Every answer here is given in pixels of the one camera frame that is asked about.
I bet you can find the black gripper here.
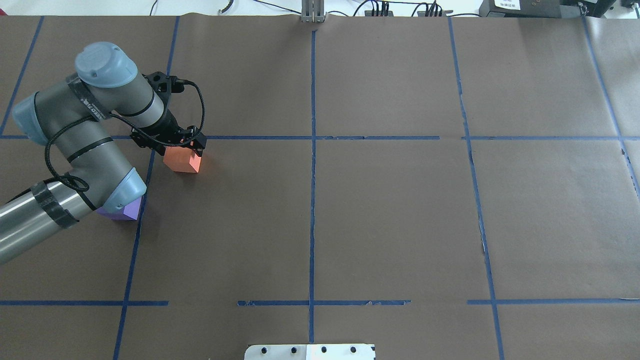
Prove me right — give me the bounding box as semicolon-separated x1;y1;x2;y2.
131;109;207;152

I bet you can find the orange foam cube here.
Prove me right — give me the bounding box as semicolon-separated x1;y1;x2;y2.
163;146;202;174

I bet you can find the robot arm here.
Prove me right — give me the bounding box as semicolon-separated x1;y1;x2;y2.
0;41;207;264

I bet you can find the purple foam cube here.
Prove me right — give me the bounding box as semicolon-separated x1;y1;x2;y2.
96;196;142;221

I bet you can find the black device box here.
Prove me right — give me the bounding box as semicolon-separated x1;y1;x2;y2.
478;0;615;19

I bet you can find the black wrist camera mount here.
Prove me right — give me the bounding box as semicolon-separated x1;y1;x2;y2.
142;71;185;97

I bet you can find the grey aluminium post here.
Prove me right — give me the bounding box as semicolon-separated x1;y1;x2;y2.
300;0;327;23

